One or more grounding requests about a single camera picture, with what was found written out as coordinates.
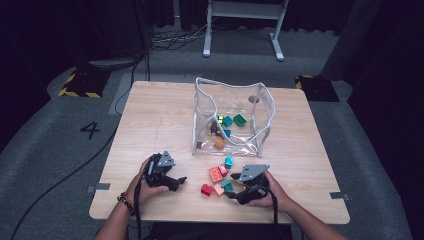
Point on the magenta toy block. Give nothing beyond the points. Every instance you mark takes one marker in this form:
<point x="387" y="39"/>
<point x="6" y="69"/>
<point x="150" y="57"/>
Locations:
<point x="223" y="170"/>

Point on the grey round table grommet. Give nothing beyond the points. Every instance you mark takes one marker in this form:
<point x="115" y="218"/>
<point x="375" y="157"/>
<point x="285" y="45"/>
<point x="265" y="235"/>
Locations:
<point x="253" y="99"/>

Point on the grey tape strip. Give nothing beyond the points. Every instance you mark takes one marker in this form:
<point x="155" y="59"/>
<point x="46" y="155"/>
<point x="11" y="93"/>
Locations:
<point x="339" y="195"/>
<point x="100" y="187"/>

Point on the person's left hand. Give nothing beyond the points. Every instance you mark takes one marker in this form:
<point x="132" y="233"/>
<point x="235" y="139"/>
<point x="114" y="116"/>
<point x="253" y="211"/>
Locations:
<point x="146" y="193"/>

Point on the red toy block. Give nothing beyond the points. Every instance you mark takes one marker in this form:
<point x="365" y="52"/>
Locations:
<point x="206" y="190"/>

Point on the large coral toy block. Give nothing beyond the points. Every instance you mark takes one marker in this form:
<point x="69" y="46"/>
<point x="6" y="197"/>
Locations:
<point x="215" y="175"/>

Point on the multicoloured puzzle cube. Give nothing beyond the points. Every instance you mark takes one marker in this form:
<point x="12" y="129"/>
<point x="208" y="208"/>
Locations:
<point x="215" y="128"/>

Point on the orange toy block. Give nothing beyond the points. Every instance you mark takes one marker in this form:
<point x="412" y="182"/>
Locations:
<point x="219" y="143"/>

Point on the black yellow striped floor base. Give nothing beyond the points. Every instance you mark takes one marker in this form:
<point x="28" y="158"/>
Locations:
<point x="85" y="83"/>

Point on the teal toy block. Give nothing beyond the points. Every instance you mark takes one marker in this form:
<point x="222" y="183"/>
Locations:
<point x="227" y="121"/>
<point x="227" y="185"/>

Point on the person's right hand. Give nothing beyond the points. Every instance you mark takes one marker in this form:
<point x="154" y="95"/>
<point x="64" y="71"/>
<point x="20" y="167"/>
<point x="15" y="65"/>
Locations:
<point x="278" y="198"/>

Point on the green toy block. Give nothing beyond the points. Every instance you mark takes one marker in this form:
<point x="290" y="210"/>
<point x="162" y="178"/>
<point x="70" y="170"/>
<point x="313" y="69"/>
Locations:
<point x="240" y="120"/>

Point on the blue toy block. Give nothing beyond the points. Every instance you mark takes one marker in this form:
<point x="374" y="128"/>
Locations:
<point x="227" y="133"/>

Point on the white metal stand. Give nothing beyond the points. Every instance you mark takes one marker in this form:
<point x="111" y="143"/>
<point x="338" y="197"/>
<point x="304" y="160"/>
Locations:
<point x="245" y="9"/>

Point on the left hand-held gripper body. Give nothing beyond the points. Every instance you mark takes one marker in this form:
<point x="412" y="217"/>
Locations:
<point x="156" y="173"/>

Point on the clear plastic bag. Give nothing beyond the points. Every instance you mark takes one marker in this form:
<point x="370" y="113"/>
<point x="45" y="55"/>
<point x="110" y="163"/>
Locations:
<point x="243" y="146"/>

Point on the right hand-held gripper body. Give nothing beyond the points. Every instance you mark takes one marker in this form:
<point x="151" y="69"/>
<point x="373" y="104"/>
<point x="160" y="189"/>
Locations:
<point x="255" y="173"/>

